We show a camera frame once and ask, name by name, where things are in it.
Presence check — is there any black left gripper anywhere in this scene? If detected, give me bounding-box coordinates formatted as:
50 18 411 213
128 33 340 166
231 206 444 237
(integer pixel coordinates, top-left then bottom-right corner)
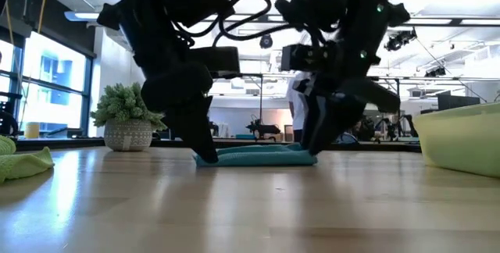
139 60 220 165

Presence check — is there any long ceiling light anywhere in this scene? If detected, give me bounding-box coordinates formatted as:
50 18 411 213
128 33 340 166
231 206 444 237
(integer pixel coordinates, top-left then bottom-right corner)
64 10 101 23

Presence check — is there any black aluminium table frame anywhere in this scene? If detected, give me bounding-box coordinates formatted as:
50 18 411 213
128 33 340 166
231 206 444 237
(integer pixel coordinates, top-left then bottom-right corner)
15 137 423 152

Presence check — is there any yellow bin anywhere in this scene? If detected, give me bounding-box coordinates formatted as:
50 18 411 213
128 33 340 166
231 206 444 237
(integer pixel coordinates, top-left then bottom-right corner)
23 121 41 140

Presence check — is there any black ceiling camera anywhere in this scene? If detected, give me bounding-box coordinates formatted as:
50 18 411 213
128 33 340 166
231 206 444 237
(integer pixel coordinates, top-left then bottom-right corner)
259 33 274 50
424 66 447 78
384 28 418 53

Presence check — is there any yellow translucent plastic basket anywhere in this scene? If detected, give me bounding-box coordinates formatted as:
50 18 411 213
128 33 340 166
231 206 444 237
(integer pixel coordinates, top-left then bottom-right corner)
412 102 500 179

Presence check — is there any potted green succulent plant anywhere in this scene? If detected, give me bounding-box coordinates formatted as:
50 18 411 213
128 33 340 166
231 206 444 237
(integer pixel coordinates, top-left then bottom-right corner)
90 82 168 152

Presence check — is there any teal microfiber towel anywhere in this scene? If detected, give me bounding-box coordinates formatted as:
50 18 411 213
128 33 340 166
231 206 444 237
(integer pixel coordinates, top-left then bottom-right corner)
194 143 318 168

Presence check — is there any black station frame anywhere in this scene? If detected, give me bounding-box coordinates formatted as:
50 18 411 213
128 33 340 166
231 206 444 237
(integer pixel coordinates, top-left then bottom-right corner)
210 72 500 129

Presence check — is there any black monitor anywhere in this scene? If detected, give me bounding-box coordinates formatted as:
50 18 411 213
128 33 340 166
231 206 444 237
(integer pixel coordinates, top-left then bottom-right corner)
436 91 481 110

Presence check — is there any person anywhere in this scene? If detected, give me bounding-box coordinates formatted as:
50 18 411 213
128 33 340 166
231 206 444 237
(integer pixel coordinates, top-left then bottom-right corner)
351 116 377 144
286 71 316 144

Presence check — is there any lime green microfiber towel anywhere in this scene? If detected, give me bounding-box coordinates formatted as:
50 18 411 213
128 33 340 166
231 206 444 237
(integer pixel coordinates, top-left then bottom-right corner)
0 134 55 186

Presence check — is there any overhead metal rail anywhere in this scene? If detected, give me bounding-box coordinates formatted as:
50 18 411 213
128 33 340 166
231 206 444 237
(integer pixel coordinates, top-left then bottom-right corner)
218 12 500 27

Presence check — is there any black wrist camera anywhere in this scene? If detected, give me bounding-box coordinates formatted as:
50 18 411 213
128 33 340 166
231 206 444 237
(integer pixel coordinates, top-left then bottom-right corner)
280 43 334 73
188 45 241 79

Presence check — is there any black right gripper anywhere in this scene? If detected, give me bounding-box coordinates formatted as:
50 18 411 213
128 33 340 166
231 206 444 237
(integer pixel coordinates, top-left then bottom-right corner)
299 48 402 156

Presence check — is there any yellow hanging cable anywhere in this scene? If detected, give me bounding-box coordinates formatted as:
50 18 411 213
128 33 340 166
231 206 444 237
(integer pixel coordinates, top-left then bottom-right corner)
34 0 51 37

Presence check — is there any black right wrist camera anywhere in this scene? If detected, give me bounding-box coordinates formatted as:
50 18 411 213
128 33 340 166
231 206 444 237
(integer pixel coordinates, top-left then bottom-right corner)
280 43 334 73

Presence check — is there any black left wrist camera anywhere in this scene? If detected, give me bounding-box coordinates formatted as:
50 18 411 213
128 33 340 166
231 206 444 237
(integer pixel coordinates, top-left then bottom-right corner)
188 45 241 79

